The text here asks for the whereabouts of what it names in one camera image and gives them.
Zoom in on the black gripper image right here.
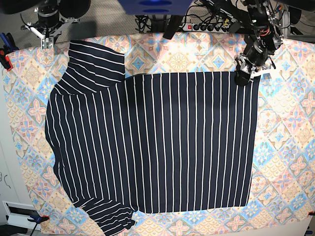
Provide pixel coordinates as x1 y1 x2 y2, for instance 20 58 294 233
234 44 268 86

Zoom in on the navy white striped T-shirt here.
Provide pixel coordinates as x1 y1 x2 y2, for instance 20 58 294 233
45 40 260 236

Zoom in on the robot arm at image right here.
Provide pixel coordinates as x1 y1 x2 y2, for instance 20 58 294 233
234 0 283 86

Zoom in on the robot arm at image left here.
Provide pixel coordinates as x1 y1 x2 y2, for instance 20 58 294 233
20 0 80 49

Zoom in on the white power strip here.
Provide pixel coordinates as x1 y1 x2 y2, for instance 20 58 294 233
182 23 228 33

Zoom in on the colourful patterned tablecloth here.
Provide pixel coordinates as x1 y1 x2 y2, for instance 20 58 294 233
0 32 315 236

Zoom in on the blue orange clamp upper left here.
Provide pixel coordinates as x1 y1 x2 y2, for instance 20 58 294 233
0 32 19 71

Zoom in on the blue orange clamp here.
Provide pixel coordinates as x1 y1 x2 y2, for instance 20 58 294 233
0 32 19 71
28 215 49 224

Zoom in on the blue orange clamp lower left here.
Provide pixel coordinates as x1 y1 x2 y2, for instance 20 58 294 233
28 215 49 224

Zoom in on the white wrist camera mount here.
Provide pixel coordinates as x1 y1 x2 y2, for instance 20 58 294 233
251 69 280 79

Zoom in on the black strap on table edge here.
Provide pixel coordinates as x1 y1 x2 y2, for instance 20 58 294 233
162 14 182 40

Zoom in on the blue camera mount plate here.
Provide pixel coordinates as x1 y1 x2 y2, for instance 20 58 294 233
118 0 192 15

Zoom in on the white wall vent panel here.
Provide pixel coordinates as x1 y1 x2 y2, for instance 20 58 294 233
2 201 39 229

